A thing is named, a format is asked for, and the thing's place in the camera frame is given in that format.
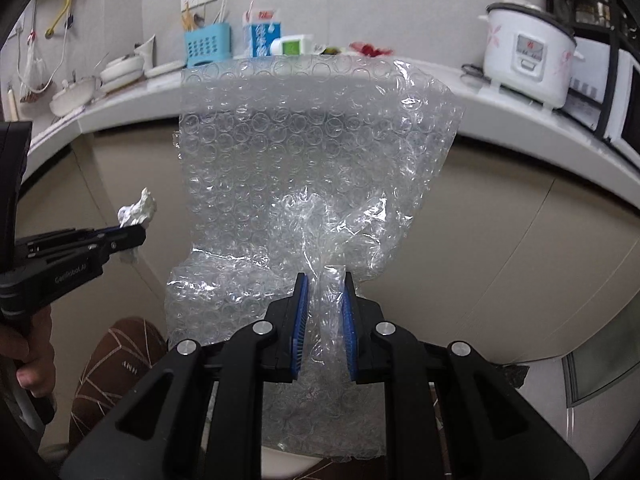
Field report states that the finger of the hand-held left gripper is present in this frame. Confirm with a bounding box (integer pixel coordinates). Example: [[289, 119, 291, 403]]
[[29, 224, 147, 265], [17, 226, 126, 249]]

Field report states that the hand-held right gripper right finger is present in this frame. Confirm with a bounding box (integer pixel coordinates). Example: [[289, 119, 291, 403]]
[[341, 271, 588, 480]]

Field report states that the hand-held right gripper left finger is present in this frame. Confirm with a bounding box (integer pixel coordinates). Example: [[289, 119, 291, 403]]
[[60, 272, 311, 480]]

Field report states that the white tissue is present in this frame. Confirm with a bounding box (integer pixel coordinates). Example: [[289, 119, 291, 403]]
[[117, 187, 157, 265]]

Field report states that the clear bubble wrap sheet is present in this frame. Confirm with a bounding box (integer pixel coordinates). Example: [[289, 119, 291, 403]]
[[164, 55, 463, 463]]

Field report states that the blue and white milk carton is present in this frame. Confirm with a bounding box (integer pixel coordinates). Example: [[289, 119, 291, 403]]
[[242, 2, 282, 58]]

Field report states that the dark green barcode box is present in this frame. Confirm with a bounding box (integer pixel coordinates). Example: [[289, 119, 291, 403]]
[[281, 34, 317, 57]]

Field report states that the red wrapper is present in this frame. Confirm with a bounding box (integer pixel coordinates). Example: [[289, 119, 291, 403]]
[[350, 41, 396, 59]]

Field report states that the person's left hand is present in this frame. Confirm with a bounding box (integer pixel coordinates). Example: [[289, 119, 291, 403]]
[[16, 305, 57, 397]]

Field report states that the person's left leg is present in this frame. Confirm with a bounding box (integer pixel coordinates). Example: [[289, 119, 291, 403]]
[[69, 316, 171, 461]]

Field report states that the white ceramic bowl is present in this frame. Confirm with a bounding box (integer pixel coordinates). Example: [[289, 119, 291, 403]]
[[100, 67, 146, 93], [102, 55, 145, 78]]

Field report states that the black plastic bag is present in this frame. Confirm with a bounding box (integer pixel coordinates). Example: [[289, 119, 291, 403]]
[[500, 362, 531, 389]]

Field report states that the white hanging net bag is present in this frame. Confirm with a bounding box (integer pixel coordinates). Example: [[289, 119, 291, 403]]
[[17, 30, 56, 93]]

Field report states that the blue rimmed plate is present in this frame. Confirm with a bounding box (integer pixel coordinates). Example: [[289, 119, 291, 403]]
[[145, 60, 187, 79]]

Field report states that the white slanted ceramic jug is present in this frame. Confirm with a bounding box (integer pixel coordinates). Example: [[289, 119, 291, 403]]
[[132, 35, 157, 71]]

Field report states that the beige base cabinet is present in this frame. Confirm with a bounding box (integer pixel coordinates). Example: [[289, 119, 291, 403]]
[[70, 105, 640, 366]]

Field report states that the blue plastic utensil holder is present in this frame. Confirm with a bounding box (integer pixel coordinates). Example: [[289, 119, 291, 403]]
[[184, 22, 233, 68]]

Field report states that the glass door panel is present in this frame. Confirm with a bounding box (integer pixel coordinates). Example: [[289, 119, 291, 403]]
[[562, 330, 640, 408]]

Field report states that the white flowered rice cooker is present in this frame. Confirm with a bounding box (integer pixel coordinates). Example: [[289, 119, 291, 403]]
[[478, 1, 583, 109]]

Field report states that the white microwave oven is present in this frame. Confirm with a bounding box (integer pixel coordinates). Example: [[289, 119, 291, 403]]
[[567, 37, 640, 171]]

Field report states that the black metal rack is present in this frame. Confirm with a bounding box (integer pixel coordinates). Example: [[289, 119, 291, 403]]
[[542, 0, 640, 146]]

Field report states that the black rice cooker cable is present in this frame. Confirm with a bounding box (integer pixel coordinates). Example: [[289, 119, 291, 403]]
[[460, 62, 493, 83]]

